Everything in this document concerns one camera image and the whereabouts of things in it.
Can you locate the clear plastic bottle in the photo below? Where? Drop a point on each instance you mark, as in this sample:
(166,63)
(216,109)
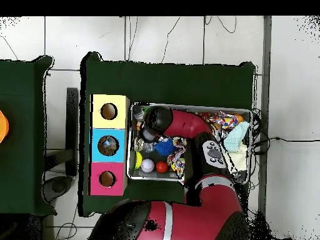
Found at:
(149,147)

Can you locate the knotted polka dot cloth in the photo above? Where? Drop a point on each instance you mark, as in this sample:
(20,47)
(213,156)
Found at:
(178,160)

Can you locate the mint green waffle cloth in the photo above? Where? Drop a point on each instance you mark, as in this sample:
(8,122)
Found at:
(236,137)

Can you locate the cream waffle cloth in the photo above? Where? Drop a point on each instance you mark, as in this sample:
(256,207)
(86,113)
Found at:
(238,160)

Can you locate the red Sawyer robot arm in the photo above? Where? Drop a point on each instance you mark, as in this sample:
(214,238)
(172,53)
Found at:
(200,212)

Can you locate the shallow clear mesh bin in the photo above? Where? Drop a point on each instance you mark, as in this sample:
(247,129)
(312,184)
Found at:
(150,175)

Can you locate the wooden box with three holes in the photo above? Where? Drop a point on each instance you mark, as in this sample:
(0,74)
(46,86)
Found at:
(120,155)

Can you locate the blue fuzzy toy with eyes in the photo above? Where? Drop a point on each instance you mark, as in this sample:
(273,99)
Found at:
(165,147)

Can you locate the colourful printed silver can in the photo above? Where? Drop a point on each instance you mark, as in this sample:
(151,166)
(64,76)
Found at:
(138,144)

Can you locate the small red ball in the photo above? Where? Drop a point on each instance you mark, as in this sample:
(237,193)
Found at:
(162,167)

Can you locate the yellow and green toy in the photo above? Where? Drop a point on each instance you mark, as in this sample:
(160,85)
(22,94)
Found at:
(138,160)

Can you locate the white baseball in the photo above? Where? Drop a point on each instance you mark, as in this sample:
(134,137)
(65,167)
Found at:
(147,165)

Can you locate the dark green tablecloth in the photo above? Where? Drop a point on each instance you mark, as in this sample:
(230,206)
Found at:
(175,82)

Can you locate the crumpled polka dot cloth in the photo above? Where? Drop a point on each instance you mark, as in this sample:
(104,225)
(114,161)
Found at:
(225,120)

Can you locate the neighbouring green covered table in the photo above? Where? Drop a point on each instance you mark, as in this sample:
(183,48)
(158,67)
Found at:
(20,150)

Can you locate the orange round object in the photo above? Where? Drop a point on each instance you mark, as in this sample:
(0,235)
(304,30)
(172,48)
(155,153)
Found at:
(3,127)

